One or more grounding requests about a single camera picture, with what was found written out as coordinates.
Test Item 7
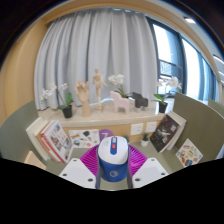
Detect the dark horse figure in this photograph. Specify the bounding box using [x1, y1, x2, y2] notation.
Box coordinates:
[131, 91, 149, 112]

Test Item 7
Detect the wooden mannequin figure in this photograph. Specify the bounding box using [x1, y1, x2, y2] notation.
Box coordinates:
[92, 68, 109, 112]

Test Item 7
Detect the green desk divider panel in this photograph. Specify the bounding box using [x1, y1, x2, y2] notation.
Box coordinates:
[0, 99, 46, 159]
[172, 92, 224, 164]

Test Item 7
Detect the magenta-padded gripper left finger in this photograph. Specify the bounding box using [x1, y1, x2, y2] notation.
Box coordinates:
[58, 144, 102, 190]

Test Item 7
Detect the white orchid in black pot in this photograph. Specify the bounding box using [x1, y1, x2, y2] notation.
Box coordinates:
[152, 76, 183, 114]
[107, 73, 134, 100]
[39, 82, 75, 119]

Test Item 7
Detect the food sticker sheet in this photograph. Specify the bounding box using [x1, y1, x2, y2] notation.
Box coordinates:
[175, 138, 204, 168]

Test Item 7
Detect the white wall socket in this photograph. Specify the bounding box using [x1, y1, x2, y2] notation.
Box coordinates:
[129, 122, 145, 136]
[144, 121, 158, 134]

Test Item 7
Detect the dark cover book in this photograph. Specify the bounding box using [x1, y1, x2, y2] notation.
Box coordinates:
[149, 114, 181, 154]

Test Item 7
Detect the red and white picture magazine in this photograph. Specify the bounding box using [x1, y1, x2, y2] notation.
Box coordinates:
[40, 120, 74, 164]

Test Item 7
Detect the thick white book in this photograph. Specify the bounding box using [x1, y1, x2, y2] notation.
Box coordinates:
[165, 110, 188, 152]

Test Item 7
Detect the blue and white computer mouse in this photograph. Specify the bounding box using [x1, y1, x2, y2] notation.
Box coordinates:
[96, 135, 130, 183]

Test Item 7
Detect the tan book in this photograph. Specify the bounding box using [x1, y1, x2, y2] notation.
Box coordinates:
[36, 120, 63, 163]

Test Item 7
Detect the wooden desk back shelf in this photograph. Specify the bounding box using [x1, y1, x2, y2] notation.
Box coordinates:
[37, 99, 168, 141]

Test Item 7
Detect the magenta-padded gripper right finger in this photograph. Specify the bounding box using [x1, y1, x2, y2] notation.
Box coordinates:
[126, 143, 170, 190]

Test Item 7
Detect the purple round sign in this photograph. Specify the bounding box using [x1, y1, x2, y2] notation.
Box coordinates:
[98, 128, 115, 144]

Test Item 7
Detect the dark-framed window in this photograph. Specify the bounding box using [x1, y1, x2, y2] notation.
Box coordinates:
[146, 16, 221, 104]

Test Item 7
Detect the beige card board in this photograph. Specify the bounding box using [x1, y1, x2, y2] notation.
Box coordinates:
[23, 150, 48, 171]

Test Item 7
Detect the white sticker sheet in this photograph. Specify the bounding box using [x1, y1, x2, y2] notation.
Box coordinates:
[68, 128, 101, 149]

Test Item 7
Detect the pink horse figure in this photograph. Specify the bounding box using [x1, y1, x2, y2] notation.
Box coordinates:
[109, 91, 131, 114]

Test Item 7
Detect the grey curtain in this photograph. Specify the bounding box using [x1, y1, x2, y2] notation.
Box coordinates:
[33, 7, 159, 111]

